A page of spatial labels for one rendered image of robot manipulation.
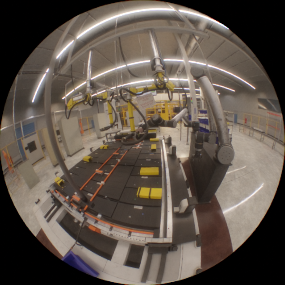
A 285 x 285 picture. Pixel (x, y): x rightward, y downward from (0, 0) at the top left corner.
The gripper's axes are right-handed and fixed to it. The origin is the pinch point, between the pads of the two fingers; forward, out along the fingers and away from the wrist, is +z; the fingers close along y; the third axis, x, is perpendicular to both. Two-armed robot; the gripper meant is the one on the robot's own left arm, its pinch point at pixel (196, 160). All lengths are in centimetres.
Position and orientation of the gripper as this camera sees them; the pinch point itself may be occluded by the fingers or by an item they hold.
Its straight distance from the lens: 121.5
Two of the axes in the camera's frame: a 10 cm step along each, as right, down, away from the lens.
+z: 1.0, 9.4, 3.3
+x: 3.2, -3.5, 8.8
